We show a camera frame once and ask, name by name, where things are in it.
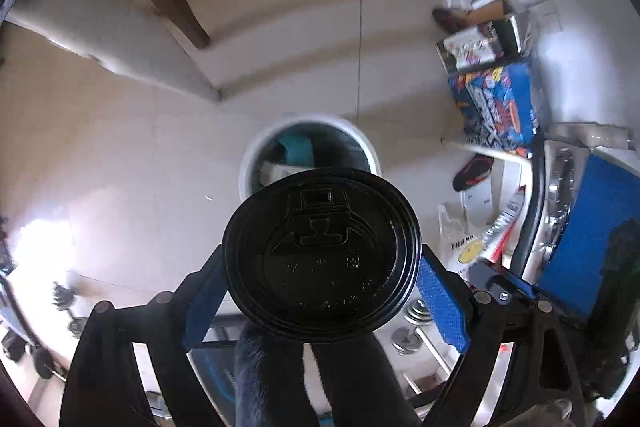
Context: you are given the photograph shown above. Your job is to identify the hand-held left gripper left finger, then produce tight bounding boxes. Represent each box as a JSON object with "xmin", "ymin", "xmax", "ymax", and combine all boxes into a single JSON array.
[{"xmin": 60, "ymin": 246, "xmax": 236, "ymax": 427}]

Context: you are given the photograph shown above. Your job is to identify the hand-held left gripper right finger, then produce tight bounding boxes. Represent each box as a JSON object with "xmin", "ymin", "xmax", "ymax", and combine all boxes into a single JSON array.
[{"xmin": 417, "ymin": 246, "xmax": 587, "ymax": 427}]

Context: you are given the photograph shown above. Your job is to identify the cup with black lid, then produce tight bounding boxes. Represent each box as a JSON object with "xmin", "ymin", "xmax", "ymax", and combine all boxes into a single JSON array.
[{"xmin": 222, "ymin": 168, "xmax": 422, "ymax": 342}]

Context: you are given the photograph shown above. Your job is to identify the white round waste bin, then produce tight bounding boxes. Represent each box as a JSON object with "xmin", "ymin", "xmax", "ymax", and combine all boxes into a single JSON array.
[{"xmin": 238, "ymin": 114, "xmax": 382, "ymax": 208}]

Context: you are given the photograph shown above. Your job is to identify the white plastic bag yellow print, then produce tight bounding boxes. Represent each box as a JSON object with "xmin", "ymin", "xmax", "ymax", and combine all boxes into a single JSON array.
[{"xmin": 437, "ymin": 202, "xmax": 488, "ymax": 278}]

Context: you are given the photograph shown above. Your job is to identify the red striped packet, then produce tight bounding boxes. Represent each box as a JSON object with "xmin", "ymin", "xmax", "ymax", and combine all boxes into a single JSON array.
[{"xmin": 480, "ymin": 202, "xmax": 523, "ymax": 263}]

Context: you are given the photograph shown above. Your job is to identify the black and red shoe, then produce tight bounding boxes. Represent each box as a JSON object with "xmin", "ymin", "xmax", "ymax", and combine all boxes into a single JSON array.
[{"xmin": 452, "ymin": 156, "xmax": 493, "ymax": 192}]

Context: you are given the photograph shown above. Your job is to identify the blue panel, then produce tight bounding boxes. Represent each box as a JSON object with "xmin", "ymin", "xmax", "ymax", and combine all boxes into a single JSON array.
[{"xmin": 537, "ymin": 154, "xmax": 640, "ymax": 318}]

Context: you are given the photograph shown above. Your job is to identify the teal wrapper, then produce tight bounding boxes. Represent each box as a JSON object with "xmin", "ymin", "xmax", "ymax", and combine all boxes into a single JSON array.
[{"xmin": 277, "ymin": 134, "xmax": 313, "ymax": 168}]

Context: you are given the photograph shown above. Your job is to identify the blue printed box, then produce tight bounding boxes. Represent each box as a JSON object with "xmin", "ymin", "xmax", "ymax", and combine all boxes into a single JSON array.
[{"xmin": 447, "ymin": 59, "xmax": 543, "ymax": 158}]

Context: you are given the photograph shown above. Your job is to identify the white printed box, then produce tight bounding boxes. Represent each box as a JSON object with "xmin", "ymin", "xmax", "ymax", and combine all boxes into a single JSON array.
[{"xmin": 435, "ymin": 22, "xmax": 506, "ymax": 72}]

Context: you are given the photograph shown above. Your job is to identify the brown shoe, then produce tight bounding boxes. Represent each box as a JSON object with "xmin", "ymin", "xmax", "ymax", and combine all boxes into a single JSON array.
[{"xmin": 432, "ymin": 7, "xmax": 468, "ymax": 32}]

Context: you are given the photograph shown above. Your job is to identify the white table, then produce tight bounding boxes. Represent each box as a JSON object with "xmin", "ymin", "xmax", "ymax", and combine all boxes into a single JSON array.
[{"xmin": 5, "ymin": 0, "xmax": 223, "ymax": 102}]

